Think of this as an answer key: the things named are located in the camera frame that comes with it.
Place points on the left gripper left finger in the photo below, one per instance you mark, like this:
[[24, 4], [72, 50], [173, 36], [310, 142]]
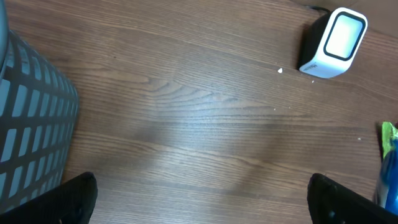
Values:
[[71, 202]]

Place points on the green snack bag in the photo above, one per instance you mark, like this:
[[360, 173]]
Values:
[[389, 138]]

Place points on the white barcode scanner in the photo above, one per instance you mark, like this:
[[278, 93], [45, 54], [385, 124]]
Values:
[[332, 42]]

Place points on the blue snack bar wrapper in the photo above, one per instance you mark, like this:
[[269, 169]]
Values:
[[386, 189]]

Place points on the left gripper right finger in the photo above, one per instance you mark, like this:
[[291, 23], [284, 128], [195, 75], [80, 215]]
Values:
[[330, 202]]

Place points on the grey plastic mesh basket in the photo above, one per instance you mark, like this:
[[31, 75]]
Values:
[[39, 108]]

